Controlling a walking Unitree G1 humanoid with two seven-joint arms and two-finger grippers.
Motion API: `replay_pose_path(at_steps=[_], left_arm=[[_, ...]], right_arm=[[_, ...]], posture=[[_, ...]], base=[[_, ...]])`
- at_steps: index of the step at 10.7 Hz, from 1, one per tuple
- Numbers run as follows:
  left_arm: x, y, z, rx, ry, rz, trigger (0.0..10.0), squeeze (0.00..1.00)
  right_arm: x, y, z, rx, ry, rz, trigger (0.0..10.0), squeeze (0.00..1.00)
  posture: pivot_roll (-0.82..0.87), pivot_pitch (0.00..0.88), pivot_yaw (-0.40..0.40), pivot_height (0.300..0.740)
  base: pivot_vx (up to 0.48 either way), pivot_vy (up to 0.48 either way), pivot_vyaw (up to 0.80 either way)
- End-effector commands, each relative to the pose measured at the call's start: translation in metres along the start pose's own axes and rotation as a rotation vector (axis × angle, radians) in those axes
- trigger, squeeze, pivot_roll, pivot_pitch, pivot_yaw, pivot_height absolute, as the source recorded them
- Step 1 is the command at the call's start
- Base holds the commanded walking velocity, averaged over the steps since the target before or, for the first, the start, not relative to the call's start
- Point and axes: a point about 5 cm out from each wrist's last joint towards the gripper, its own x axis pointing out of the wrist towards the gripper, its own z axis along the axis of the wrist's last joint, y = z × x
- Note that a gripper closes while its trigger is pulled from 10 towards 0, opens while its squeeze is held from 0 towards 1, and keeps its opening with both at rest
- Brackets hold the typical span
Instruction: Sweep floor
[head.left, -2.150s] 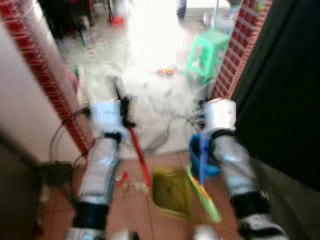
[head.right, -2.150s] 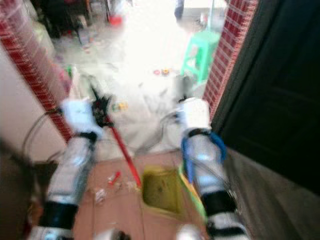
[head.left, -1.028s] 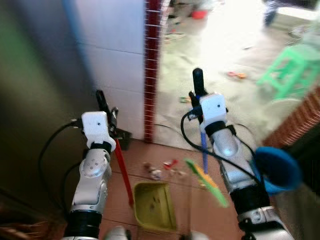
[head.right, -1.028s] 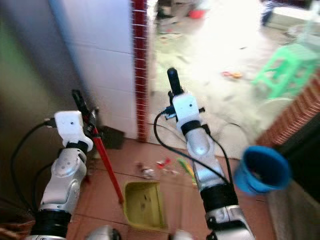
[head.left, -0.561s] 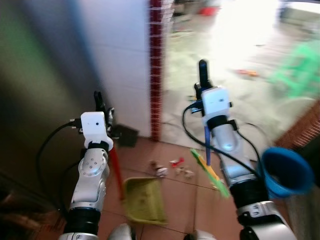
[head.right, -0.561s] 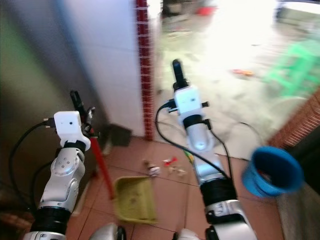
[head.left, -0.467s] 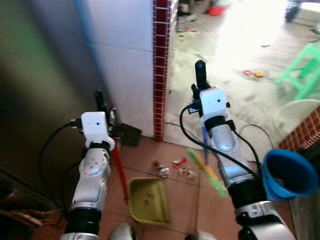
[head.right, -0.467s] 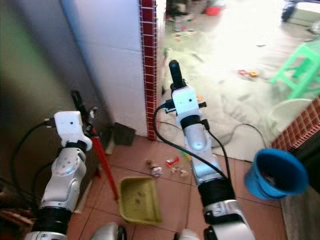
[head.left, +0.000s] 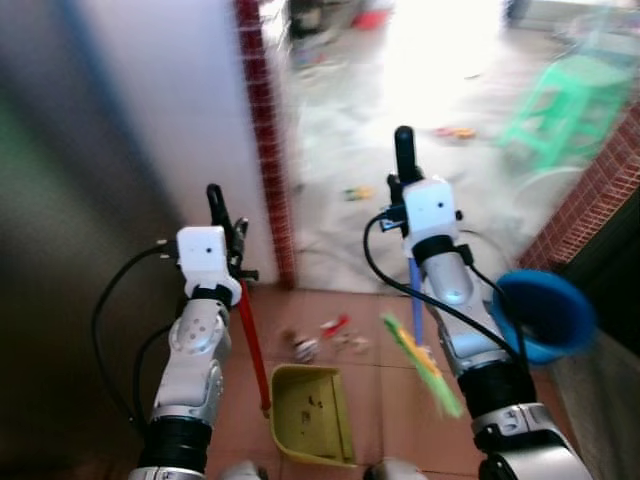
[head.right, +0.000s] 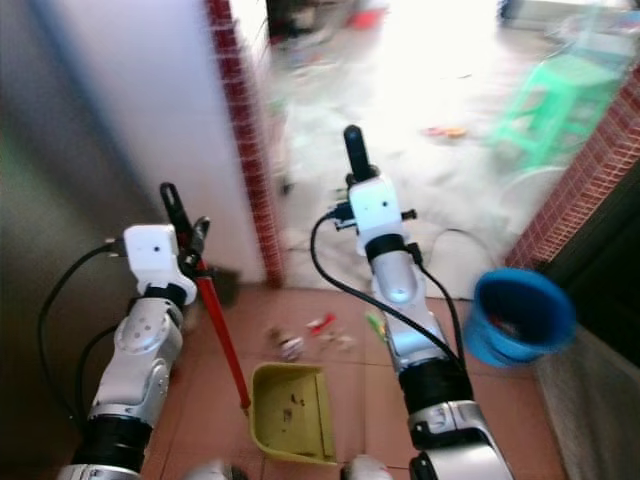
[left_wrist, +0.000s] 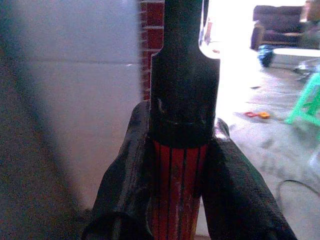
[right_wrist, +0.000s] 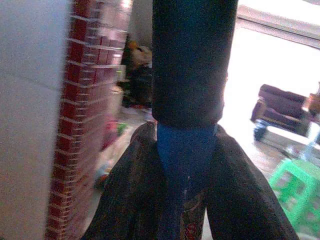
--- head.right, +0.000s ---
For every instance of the grey robot foot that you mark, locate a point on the grey robot foot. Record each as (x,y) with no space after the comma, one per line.
(370,470)
(210,472)

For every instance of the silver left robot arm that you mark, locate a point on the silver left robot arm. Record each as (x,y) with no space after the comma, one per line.
(145,365)

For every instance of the red litter scrap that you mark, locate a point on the red litter scrap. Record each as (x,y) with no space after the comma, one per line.
(320,322)

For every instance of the grey right robot foot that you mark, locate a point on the grey right robot foot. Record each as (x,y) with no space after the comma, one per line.
(370,470)

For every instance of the red brick door frame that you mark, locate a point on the red brick door frame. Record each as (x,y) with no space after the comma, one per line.
(245,150)

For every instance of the red brick low wall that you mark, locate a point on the red brick low wall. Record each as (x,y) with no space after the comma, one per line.
(575,195)

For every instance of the crumpled grey litter piece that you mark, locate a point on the crumpled grey litter piece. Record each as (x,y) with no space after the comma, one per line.
(290,347)

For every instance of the red basin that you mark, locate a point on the red basin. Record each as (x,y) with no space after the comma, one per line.
(366,16)

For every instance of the grey left robot foot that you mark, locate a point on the grey left robot foot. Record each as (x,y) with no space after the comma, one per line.
(210,472)

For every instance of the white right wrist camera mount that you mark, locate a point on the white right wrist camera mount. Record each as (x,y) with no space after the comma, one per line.
(378,205)

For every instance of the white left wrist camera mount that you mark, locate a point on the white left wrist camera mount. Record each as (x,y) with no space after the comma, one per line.
(155,255)

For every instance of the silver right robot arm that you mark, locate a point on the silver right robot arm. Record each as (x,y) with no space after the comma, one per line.
(420,330)

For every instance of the green plastic stool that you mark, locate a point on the green plastic stool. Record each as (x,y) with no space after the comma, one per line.
(560,100)

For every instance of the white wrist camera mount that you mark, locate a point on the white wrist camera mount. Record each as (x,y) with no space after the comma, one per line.
(378,205)
(155,255)

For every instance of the orange toy on floor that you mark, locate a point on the orange toy on floor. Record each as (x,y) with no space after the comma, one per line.
(445,131)

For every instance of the blue plastic bucket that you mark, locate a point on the blue plastic bucket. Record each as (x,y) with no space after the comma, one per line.
(520,315)

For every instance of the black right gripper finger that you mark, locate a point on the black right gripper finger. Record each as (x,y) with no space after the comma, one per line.
(357,152)

